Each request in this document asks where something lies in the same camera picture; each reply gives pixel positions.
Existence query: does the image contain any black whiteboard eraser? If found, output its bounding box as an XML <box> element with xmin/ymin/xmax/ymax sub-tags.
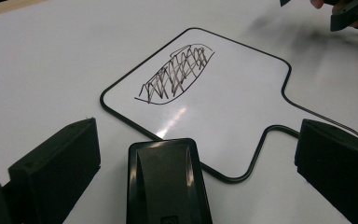
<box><xmin>126</xmin><ymin>137</ymin><xmax>214</xmax><ymax>224</ymax></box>

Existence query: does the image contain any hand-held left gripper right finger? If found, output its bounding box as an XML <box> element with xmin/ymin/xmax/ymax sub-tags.
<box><xmin>294</xmin><ymin>119</ymin><xmax>358</xmax><ymax>224</ymax></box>

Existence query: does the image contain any white paddle-shaped whiteboard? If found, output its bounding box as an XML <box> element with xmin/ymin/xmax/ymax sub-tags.
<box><xmin>99</xmin><ymin>27</ymin><xmax>358</xmax><ymax>185</ymax></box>

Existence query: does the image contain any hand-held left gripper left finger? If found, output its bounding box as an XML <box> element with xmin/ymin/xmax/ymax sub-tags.
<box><xmin>7</xmin><ymin>117</ymin><xmax>102</xmax><ymax>224</ymax></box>

